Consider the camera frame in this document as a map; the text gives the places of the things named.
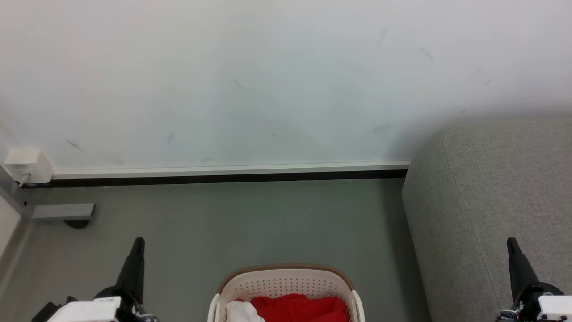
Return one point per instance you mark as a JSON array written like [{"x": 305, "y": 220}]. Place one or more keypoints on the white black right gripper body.
[{"x": 552, "y": 308}]

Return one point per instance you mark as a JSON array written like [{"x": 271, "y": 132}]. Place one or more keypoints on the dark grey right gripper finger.
[{"x": 518, "y": 268}]

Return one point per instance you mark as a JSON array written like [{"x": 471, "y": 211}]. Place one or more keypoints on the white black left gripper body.
[{"x": 89, "y": 311}]

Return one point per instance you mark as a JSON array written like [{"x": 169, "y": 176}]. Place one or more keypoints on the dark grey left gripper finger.
[{"x": 134, "y": 268}]

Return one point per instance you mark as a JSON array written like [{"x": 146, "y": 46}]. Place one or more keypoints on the red and white shirt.
[{"x": 241, "y": 313}]

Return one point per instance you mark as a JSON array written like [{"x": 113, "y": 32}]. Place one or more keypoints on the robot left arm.
[{"x": 42, "y": 314}]

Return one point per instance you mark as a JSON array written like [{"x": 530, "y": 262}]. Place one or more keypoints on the cream perforated laundry basket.
[{"x": 286, "y": 281}]

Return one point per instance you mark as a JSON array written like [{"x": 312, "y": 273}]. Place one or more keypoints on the grey fabric sofa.
[{"x": 491, "y": 201}]

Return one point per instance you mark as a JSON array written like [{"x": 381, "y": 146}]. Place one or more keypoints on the black round foot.
[{"x": 77, "y": 224}]

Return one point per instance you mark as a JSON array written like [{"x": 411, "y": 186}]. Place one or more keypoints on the cream partition panel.
[{"x": 5, "y": 223}]

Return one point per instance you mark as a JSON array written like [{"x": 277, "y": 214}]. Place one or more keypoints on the white and black baseboard strip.
[{"x": 223, "y": 172}]

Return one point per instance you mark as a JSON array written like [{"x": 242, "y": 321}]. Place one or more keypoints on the grey metal foot bracket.
[{"x": 62, "y": 211}]

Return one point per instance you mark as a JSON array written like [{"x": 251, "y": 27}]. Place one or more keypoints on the grey metal partition frame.
[{"x": 13, "y": 197}]

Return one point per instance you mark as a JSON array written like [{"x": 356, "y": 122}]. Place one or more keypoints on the white wall socket box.
[{"x": 27, "y": 164}]

